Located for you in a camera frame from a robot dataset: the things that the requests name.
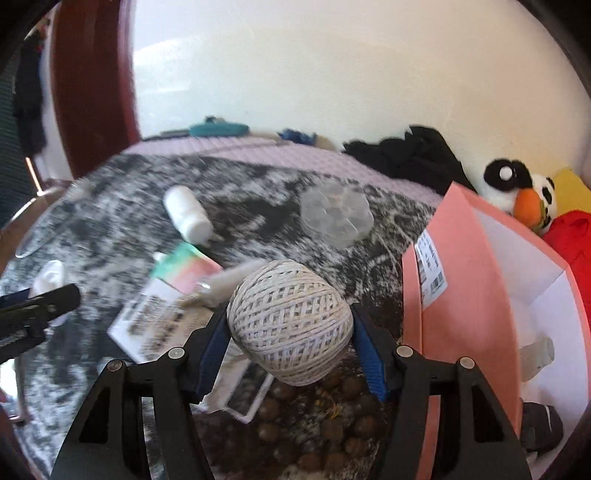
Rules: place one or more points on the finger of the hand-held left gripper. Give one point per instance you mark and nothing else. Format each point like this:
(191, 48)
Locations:
(41, 302)

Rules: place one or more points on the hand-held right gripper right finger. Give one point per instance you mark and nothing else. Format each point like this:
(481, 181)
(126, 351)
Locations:
(369, 355)

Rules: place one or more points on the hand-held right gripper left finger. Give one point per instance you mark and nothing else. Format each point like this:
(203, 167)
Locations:
(213, 351)

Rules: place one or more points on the white twine ball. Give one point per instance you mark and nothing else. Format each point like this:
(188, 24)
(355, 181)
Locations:
(291, 321)

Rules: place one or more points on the pink storage box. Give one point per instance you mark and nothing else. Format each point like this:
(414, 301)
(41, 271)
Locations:
(466, 300)

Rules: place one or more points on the small white bottle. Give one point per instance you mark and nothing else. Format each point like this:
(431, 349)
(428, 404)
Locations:
(48, 279)

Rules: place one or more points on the white printed box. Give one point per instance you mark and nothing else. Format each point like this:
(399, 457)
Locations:
(157, 318)

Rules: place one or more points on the white small tube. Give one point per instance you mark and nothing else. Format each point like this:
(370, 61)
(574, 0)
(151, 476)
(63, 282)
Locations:
(226, 281)

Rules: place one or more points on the green pink packet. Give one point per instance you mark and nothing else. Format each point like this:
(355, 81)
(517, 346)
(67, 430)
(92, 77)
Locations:
(187, 267)

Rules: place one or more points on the white pill bottle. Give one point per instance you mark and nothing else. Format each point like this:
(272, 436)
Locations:
(187, 214)

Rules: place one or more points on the clear round pill organizer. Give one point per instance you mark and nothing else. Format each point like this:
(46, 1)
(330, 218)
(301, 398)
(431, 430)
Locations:
(336, 216)

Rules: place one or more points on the dark grey item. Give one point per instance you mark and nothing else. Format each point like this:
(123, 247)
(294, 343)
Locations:
(540, 424)

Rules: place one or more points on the dark hanging clothes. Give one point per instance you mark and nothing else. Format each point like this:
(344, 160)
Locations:
(28, 99)

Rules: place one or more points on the black cloth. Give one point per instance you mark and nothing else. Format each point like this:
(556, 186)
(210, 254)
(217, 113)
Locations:
(411, 154)

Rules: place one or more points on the purple mat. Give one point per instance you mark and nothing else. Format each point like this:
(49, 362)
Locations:
(286, 159)

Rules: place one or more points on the panda plush toy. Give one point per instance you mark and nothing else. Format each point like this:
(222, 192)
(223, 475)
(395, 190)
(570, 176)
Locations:
(521, 194)

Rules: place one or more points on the teal brush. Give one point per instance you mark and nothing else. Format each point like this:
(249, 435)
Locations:
(217, 127)

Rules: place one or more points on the blue object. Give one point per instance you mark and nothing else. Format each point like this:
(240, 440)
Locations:
(298, 137)

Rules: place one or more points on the red cloth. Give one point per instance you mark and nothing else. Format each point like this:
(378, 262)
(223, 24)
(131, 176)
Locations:
(572, 240)

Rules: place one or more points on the yellow object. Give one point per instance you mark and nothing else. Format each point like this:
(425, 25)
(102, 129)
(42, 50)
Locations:
(572, 187)

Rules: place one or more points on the red wooden door frame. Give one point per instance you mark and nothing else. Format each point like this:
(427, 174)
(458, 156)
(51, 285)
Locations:
(92, 83)

